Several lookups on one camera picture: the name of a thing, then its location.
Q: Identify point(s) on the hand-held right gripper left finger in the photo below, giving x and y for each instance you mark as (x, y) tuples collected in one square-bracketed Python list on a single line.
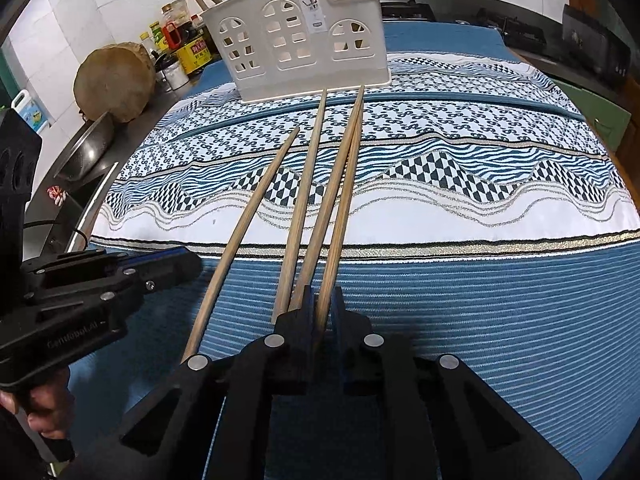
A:
[(295, 355)]

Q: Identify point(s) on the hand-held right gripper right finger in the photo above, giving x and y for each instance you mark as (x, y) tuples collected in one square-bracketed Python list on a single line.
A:
[(355, 360)]

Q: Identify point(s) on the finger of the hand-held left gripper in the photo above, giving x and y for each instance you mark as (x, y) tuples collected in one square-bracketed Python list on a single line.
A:
[(170, 270), (115, 259)]

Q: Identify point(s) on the white plastic utensil holder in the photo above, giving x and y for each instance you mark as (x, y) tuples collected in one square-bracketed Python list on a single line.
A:
[(300, 85)]

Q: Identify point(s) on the person's left hand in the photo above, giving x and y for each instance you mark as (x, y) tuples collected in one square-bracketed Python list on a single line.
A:
[(45, 410)]

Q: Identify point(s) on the steel sink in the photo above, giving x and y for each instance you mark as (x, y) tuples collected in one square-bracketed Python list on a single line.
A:
[(65, 222)]

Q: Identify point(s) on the red white small object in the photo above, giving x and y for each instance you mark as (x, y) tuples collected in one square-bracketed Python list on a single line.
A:
[(57, 195)]

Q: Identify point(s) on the metal colander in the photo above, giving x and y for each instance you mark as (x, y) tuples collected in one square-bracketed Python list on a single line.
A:
[(92, 142)]

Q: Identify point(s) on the blue patterned cloth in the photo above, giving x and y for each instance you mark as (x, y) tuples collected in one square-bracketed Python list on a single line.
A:
[(450, 285)]

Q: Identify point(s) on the white blue detergent jug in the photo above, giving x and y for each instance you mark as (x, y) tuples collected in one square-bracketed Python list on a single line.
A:
[(30, 112)]

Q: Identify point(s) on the round wooden chopping block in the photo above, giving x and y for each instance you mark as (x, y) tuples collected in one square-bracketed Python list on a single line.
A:
[(112, 85)]

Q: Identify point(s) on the white jar black lid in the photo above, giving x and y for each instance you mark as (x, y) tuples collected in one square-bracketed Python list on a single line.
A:
[(176, 79)]

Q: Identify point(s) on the dark yellow-label sauce jug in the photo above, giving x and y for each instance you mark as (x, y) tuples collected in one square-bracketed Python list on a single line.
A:
[(192, 55)]

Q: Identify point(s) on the green-label bottle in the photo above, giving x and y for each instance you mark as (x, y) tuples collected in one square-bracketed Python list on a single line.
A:
[(157, 37)]

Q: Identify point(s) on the green cabinet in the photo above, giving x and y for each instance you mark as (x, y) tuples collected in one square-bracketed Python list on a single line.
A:
[(600, 110)]

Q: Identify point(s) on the black gas stove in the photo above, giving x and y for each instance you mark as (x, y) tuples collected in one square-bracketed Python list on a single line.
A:
[(520, 30)]

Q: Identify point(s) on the black box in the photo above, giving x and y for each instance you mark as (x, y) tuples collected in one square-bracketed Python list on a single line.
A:
[(595, 42)]

